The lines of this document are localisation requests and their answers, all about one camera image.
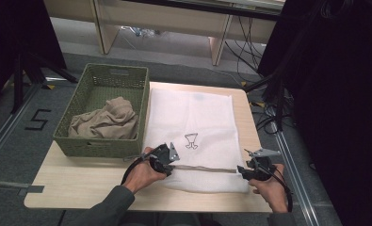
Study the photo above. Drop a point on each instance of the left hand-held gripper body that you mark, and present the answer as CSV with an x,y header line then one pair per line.
x,y
163,157

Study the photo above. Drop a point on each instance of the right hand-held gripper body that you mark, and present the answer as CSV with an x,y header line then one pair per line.
x,y
260,168

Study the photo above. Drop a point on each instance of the white printed cloth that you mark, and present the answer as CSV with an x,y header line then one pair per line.
x,y
205,119

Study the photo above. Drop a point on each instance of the green woven basket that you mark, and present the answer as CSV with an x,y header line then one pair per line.
x,y
102,150

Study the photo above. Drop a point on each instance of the beige garment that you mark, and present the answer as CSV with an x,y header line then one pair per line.
x,y
111,122

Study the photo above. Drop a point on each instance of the person's left hand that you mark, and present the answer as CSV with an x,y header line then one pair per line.
x,y
142,174

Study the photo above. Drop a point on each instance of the person's right hand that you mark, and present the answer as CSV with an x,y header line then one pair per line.
x,y
274,191

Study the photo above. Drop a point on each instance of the black metal stand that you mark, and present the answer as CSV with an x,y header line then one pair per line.
x,y
279,103

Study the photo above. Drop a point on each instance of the dark curtain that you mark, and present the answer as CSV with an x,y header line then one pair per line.
x,y
11,31
347,94

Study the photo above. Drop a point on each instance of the light wooden desk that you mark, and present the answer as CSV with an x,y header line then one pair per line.
x,y
161,22

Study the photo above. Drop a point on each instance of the grey floor strip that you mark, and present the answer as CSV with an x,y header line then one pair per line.
x,y
4,183

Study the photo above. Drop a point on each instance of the black tripod stand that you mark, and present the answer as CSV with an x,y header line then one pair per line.
x,y
17,84

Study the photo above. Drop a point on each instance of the metal floor rail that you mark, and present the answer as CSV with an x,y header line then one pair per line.
x,y
292,169
4,132

